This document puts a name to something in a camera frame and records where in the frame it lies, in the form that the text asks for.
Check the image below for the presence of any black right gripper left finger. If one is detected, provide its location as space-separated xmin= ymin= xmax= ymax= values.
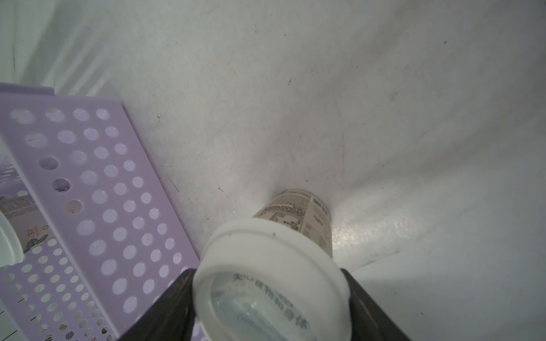
xmin=120 ymin=269 xmax=196 ymax=341

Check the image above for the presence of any yogurt cup white lid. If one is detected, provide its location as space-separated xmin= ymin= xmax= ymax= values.
xmin=193 ymin=189 xmax=352 ymax=340
xmin=1 ymin=196 xmax=53 ymax=267

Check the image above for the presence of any purple perforated plastic basket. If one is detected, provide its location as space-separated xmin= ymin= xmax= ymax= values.
xmin=1 ymin=84 xmax=198 ymax=340

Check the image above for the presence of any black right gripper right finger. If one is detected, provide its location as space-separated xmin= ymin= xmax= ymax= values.
xmin=341 ymin=269 xmax=410 ymax=341

